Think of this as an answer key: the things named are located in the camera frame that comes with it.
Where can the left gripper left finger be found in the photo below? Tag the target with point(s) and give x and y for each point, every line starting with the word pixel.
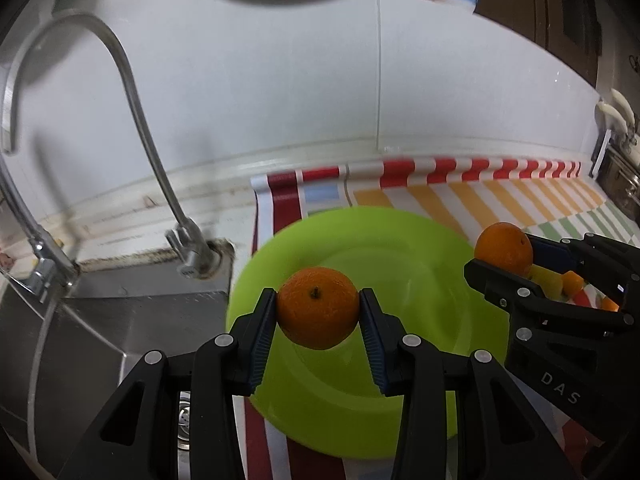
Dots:
pixel 134 436

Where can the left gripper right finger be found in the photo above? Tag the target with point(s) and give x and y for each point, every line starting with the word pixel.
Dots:
pixel 500 435

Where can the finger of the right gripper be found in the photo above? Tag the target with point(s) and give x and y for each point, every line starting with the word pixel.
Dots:
pixel 525 301
pixel 596 258

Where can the small orange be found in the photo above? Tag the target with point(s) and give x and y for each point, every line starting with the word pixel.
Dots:
pixel 608 304
pixel 572 283

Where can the yellow-green pear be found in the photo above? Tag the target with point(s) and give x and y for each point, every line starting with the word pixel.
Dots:
pixel 550 282

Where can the large orange mandarin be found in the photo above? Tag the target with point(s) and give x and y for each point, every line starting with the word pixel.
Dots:
pixel 318 308

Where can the large chrome kitchen faucet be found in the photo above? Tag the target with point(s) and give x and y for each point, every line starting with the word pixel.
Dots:
pixel 53 267

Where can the colourful striped table mat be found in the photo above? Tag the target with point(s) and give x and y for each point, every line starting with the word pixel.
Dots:
pixel 404 228

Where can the steel pots on right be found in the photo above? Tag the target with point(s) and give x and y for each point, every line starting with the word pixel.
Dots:
pixel 620 182

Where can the stainless steel double sink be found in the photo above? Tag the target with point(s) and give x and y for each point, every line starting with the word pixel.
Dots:
pixel 60 363

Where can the cream handled pan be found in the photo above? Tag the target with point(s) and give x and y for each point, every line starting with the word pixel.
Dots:
pixel 620 117

